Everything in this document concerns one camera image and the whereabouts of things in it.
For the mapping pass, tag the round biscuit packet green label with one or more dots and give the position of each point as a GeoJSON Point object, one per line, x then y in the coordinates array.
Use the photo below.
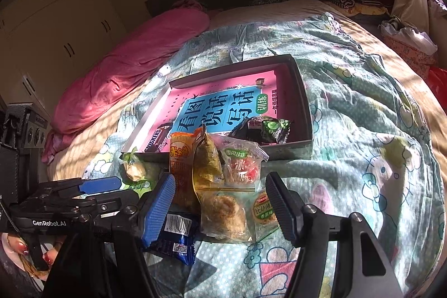
{"type": "Point", "coordinates": [262, 214]}

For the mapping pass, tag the brown chocolate bar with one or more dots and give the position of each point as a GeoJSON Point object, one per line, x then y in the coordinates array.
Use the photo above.
{"type": "Point", "coordinates": [157, 139]}

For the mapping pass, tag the printed cartoon blanket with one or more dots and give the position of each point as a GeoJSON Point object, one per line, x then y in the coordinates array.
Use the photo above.
{"type": "Point", "coordinates": [349, 92]}

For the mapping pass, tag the black and green snack packet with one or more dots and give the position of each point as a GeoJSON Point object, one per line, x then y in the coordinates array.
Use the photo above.
{"type": "Point", "coordinates": [265, 128]}

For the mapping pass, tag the pink quilt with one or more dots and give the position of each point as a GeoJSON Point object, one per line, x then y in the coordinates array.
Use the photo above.
{"type": "Point", "coordinates": [122, 74]}

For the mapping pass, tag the orange snack packet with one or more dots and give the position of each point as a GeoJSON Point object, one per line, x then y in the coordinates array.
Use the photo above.
{"type": "Point", "coordinates": [181, 162]}

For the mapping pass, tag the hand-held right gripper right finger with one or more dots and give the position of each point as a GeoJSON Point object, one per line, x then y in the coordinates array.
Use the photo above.
{"type": "Point", "coordinates": [279, 207]}

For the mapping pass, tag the clear packet with red candy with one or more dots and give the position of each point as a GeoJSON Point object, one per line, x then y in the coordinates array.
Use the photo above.
{"type": "Point", "coordinates": [241, 168]}

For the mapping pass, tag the red bag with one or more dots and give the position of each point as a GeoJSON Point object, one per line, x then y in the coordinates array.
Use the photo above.
{"type": "Point", "coordinates": [438, 83]}

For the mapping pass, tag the blue snack packet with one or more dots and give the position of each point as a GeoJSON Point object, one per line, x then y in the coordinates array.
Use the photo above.
{"type": "Point", "coordinates": [178, 238]}

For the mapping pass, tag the person's left forearm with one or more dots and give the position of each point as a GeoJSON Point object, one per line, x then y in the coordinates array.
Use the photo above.
{"type": "Point", "coordinates": [14, 280]}

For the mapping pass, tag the bed with beige sheet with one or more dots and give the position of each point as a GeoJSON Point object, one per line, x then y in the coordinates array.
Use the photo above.
{"type": "Point", "coordinates": [297, 10]}

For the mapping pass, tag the small green pastry packet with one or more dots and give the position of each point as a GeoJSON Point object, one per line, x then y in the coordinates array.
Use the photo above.
{"type": "Point", "coordinates": [134, 170]}

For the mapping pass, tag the grey cardboard box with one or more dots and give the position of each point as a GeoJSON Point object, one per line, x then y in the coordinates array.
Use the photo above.
{"type": "Point", "coordinates": [301, 102]}

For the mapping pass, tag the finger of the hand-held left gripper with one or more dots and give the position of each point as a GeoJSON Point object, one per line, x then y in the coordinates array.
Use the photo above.
{"type": "Point", "coordinates": [111, 202]}
{"type": "Point", "coordinates": [101, 184]}

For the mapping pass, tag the person's left hand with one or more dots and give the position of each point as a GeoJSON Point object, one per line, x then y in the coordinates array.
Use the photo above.
{"type": "Point", "coordinates": [19, 245]}

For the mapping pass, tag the white cloth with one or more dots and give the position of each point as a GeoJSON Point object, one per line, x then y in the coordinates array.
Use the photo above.
{"type": "Point", "coordinates": [408, 31]}

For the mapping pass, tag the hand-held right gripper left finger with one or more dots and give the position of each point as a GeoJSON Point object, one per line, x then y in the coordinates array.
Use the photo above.
{"type": "Point", "coordinates": [159, 210]}

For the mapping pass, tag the clear packet with floss pastry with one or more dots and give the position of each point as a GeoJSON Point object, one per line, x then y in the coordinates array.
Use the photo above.
{"type": "Point", "coordinates": [223, 214]}

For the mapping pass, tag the pink patterned box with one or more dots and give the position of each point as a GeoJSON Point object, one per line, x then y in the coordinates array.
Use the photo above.
{"type": "Point", "coordinates": [408, 53]}

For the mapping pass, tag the cream wardrobe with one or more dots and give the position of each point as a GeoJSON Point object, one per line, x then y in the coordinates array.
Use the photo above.
{"type": "Point", "coordinates": [63, 22]}

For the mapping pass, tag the pink and blue book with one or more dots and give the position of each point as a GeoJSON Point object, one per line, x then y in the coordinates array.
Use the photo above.
{"type": "Point", "coordinates": [216, 102]}

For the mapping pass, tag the long yellow snack packet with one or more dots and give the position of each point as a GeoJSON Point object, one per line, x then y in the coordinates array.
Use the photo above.
{"type": "Point", "coordinates": [207, 162]}

